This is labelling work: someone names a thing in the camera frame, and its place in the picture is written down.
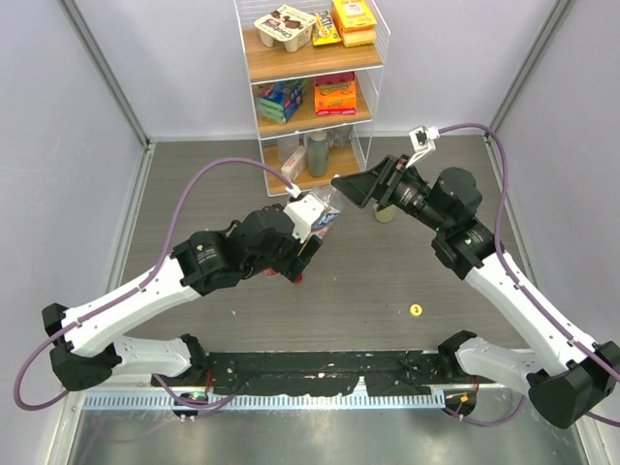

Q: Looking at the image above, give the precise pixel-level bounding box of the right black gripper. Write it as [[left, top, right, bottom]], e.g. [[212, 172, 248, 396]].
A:
[[331, 154, 450, 233]]

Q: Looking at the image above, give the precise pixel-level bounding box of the clear blue-label water bottle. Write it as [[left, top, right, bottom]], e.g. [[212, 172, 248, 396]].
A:
[[310, 185, 345, 239]]

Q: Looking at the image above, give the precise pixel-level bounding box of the yellow bottle cap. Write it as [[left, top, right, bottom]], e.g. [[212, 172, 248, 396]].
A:
[[410, 304, 423, 318]]

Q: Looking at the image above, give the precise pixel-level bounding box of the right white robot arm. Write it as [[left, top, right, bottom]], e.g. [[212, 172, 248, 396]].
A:
[[331, 156, 619, 429]]

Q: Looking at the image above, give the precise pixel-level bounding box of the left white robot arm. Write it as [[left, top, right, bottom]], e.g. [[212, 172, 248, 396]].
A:
[[43, 199, 325, 391]]

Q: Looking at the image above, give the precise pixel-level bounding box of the green squeeze bottle beige cap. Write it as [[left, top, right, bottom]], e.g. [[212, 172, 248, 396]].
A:
[[375, 204, 397, 224]]

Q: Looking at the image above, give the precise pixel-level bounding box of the grey green bottle on shelf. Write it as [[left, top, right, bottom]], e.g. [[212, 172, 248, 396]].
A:
[[307, 131, 329, 177]]

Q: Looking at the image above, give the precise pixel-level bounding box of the clear glass jar on shelf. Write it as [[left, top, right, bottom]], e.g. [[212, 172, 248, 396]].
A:
[[329, 125, 353, 149]]

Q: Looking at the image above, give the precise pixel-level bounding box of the white red small box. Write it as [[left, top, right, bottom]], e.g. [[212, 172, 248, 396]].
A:
[[281, 145, 307, 182]]

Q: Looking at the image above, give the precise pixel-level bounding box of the orange snack box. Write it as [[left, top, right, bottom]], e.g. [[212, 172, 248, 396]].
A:
[[314, 72, 357, 116]]

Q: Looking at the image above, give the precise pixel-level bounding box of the blue green box stack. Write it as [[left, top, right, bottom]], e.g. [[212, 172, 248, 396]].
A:
[[256, 78, 307, 124]]

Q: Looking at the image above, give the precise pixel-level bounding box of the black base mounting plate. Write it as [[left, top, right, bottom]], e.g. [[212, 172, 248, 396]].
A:
[[165, 350, 473, 397]]

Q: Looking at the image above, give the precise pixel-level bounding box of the yellow sponge pack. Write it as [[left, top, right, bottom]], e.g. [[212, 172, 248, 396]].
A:
[[332, 0, 377, 47]]

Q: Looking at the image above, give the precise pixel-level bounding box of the yellow M&M candy bag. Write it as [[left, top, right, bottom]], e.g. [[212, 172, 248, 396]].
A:
[[312, 10, 342, 47]]

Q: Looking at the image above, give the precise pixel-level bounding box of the chocolate pudding cup pack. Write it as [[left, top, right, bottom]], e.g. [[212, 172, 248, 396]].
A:
[[254, 5, 316, 53]]

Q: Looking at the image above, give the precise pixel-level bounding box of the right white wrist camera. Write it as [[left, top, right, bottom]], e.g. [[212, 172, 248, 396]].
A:
[[406, 126, 440, 169]]

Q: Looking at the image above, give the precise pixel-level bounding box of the white wire shelf rack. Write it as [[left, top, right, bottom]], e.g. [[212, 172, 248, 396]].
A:
[[233, 1, 390, 190]]

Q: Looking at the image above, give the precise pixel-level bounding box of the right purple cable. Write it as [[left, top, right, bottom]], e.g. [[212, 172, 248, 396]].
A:
[[435, 122, 620, 430]]

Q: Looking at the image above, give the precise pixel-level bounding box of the slotted aluminium cable rail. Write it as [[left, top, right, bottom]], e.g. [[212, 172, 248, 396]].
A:
[[82, 390, 446, 411]]

